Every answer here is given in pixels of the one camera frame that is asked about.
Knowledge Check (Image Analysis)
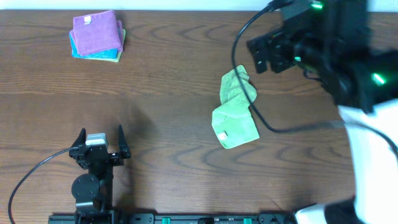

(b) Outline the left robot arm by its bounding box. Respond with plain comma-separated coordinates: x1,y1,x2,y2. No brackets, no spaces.
69,126,131,223

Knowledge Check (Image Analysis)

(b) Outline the green microfiber cloth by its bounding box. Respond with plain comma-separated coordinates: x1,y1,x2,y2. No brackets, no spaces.
211,65,259,149

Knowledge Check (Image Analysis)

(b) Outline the purple folded cloth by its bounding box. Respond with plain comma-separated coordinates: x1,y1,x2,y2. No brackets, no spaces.
72,10,122,55

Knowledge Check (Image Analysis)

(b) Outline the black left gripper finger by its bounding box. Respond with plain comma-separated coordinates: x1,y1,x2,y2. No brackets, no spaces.
72,128,86,148
118,125,131,159

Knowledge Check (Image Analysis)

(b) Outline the light green folded cloth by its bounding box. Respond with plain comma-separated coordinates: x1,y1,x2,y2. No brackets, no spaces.
85,29,126,63

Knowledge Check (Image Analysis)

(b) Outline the blue folded cloth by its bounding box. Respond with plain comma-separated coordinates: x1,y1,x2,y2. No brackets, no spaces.
69,31,118,59

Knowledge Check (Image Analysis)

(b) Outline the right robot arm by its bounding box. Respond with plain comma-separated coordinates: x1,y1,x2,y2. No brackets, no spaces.
247,0,397,223

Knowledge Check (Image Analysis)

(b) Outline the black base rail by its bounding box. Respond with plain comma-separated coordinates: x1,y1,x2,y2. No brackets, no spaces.
48,212,297,224

